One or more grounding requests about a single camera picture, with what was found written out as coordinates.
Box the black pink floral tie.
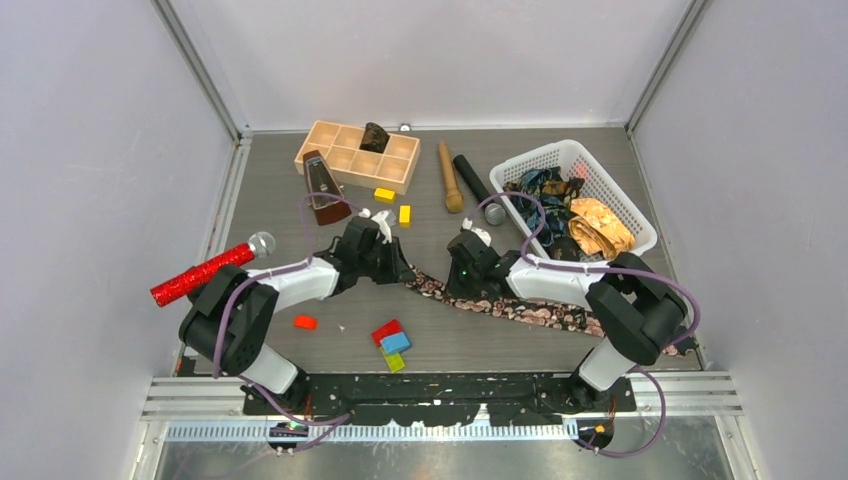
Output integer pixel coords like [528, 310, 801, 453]
[404, 266, 700, 359]

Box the blue patterned tie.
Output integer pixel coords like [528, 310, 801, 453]
[503, 167, 585, 247]

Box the black microphone silver head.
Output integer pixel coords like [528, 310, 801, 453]
[452, 155, 506, 226]

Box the red glitter microphone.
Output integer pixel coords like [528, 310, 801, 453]
[150, 232, 276, 307]

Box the yellow block near tray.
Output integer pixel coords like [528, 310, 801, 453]
[373, 188, 397, 204]

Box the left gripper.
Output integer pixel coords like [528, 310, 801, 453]
[356, 236, 414, 285]

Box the orange gold tie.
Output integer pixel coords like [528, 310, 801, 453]
[568, 198, 635, 260]

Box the purple cable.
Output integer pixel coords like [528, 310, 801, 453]
[463, 191, 702, 460]
[211, 192, 372, 455]

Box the brown wooden metronome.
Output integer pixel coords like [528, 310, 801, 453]
[302, 150, 352, 226]

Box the yellow block upright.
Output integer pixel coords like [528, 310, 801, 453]
[398, 205, 412, 228]

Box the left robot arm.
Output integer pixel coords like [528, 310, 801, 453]
[178, 210, 415, 414]

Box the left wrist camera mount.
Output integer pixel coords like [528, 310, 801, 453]
[358, 208, 397, 244]

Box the wooden compartment tray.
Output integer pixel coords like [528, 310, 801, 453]
[294, 120, 421, 195]

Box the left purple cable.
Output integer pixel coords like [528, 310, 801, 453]
[211, 192, 372, 455]

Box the dark rolled tie in tray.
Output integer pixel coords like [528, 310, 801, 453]
[359, 122, 391, 154]

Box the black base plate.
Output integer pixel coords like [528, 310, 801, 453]
[242, 372, 636, 427]

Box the red toy brick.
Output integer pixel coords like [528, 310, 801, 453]
[371, 319, 404, 347]

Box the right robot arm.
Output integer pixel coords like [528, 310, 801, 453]
[447, 230, 688, 411]

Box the yellow green translucent brick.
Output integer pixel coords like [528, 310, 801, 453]
[380, 348, 406, 373]

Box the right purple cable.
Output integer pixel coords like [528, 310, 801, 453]
[463, 191, 702, 460]

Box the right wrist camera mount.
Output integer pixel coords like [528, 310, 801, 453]
[461, 218, 492, 247]

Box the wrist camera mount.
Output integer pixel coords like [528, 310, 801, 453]
[461, 218, 492, 247]
[358, 208, 397, 244]

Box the blue toy brick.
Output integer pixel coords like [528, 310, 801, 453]
[380, 332, 411, 355]

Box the orange red small brick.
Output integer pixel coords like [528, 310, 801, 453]
[292, 315, 318, 331]

